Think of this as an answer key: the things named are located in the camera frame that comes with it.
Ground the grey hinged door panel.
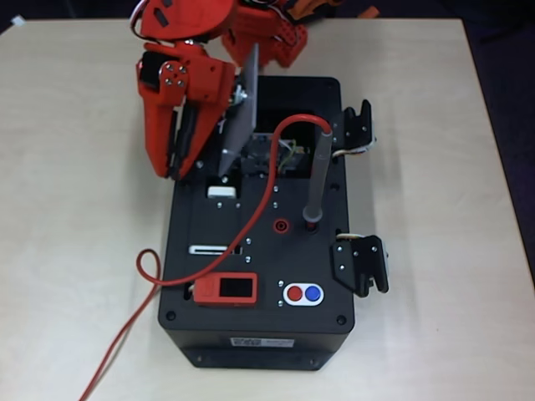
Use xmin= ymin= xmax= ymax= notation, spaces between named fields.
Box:
xmin=216 ymin=41 xmax=260 ymax=183

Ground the red cable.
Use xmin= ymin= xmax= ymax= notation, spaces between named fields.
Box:
xmin=78 ymin=114 xmax=334 ymax=401

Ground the grey test probe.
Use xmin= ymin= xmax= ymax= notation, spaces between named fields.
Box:
xmin=302 ymin=127 xmax=335 ymax=230

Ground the white slider block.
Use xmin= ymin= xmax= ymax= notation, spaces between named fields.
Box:
xmin=206 ymin=186 xmax=238 ymax=200

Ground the black task box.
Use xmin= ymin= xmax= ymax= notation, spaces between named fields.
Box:
xmin=157 ymin=74 xmax=356 ymax=371

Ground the red display module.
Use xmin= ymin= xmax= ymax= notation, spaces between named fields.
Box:
xmin=191 ymin=272 xmax=259 ymax=308

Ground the white button housing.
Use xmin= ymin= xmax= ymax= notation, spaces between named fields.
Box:
xmin=283 ymin=282 xmax=325 ymax=306

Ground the white label sticker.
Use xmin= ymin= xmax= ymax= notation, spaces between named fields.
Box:
xmin=230 ymin=337 xmax=296 ymax=348

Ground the white slider rail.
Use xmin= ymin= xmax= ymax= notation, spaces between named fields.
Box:
xmin=187 ymin=244 xmax=243 ymax=256

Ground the black cable clip bracket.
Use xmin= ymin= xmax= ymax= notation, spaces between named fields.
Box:
xmin=329 ymin=99 xmax=380 ymax=159
xmin=329 ymin=234 xmax=390 ymax=298

